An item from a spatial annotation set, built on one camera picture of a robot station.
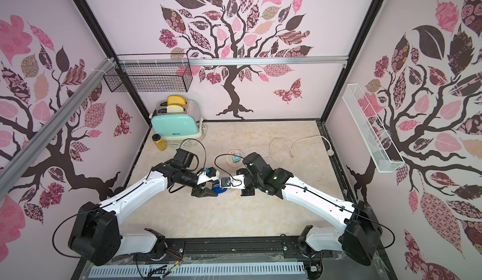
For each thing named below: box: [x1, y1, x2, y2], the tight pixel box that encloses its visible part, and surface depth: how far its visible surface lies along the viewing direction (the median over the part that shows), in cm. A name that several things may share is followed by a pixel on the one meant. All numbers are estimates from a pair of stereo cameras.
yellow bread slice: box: [166, 95, 187, 106], surface depth 106 cm
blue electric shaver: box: [211, 181, 228, 195], surface depth 76 cm
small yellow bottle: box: [151, 133, 167, 152], surface depth 105 cm
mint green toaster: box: [148, 99, 204, 140], surface depth 106 cm
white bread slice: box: [166, 104, 185, 114], surface depth 102 cm
